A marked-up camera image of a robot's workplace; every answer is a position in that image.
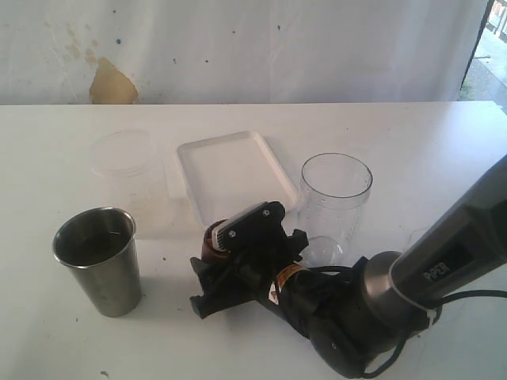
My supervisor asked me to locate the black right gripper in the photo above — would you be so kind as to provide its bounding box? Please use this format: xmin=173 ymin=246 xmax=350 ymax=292
xmin=189 ymin=228 xmax=309 ymax=319

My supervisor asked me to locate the brown wooden cup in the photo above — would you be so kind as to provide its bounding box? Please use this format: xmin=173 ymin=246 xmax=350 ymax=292
xmin=200 ymin=226 xmax=228 ymax=264

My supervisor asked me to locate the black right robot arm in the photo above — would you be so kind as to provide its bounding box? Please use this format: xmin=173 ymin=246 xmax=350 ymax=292
xmin=190 ymin=160 xmax=506 ymax=378

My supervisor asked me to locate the clear plastic shaker body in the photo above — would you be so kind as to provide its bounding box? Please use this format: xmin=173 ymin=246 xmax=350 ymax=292
xmin=298 ymin=152 xmax=373 ymax=268

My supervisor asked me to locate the clear dome shaker lid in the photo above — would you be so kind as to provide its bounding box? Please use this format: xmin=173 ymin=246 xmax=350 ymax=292
xmin=406 ymin=226 xmax=429 ymax=250

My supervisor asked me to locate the white rectangular tray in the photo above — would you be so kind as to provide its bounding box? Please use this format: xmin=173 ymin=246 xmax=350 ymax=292
xmin=177 ymin=131 xmax=298 ymax=228

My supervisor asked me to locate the stainless steel cup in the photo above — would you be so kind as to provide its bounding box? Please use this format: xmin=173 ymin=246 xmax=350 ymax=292
xmin=51 ymin=207 xmax=142 ymax=317

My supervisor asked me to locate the translucent plastic measuring cup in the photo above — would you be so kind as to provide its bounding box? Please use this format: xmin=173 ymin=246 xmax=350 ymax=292
xmin=90 ymin=130 xmax=170 ymax=239

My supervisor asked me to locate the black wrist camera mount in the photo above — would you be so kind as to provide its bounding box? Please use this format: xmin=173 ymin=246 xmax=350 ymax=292
xmin=211 ymin=201 xmax=286 ymax=253

